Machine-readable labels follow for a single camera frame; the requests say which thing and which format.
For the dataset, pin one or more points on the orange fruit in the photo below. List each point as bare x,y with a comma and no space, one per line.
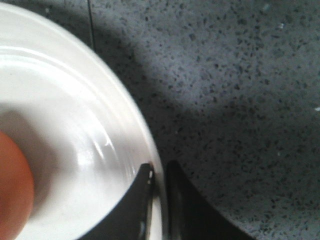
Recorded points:
16,189

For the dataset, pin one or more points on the white round plate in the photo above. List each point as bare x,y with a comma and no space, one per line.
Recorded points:
79,128

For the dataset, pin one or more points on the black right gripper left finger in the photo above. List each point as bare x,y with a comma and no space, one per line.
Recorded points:
131,218

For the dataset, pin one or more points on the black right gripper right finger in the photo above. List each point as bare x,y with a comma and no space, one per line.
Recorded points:
190,216

